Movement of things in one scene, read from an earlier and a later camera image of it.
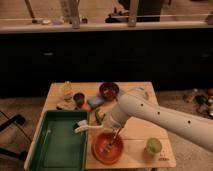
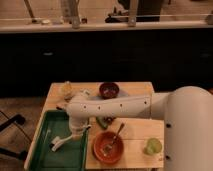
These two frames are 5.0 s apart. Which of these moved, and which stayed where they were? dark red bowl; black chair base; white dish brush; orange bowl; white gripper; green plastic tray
Moved: white gripper; white dish brush
Stayed: dark red bowl; orange bowl; green plastic tray; black chair base
